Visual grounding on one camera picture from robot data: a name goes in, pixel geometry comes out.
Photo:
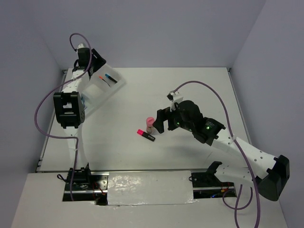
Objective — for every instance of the blue highlighter marker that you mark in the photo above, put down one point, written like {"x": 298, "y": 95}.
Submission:
{"x": 110, "y": 78}

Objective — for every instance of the blue paint jar with label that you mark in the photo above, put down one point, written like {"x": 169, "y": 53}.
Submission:
{"x": 83, "y": 100}

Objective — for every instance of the white three-compartment plastic tray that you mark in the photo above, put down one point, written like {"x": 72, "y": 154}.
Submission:
{"x": 97, "y": 92}

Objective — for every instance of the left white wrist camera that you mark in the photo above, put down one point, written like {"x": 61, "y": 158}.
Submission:
{"x": 81, "y": 45}

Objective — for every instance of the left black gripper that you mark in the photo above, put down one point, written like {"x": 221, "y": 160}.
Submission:
{"x": 100, "y": 61}

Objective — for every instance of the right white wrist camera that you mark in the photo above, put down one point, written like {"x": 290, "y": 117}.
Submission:
{"x": 175, "y": 97}

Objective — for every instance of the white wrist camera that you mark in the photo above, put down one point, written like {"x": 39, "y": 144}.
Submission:
{"x": 175, "y": 97}
{"x": 81, "y": 45}

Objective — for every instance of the pink glitter jar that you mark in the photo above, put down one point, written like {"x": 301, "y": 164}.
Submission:
{"x": 149, "y": 125}

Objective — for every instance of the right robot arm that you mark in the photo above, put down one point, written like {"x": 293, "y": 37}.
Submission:
{"x": 264, "y": 172}

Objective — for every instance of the silver foil cover plate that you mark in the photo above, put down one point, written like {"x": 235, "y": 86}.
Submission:
{"x": 149, "y": 188}

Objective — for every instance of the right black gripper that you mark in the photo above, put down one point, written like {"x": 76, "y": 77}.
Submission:
{"x": 163, "y": 114}

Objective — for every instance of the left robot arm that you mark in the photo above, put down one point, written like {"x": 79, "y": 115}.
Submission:
{"x": 70, "y": 112}

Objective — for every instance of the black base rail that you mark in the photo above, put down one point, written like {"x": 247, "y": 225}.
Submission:
{"x": 204, "y": 187}

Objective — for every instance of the pink highlighter marker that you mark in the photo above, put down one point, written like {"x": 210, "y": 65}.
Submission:
{"x": 146, "y": 135}

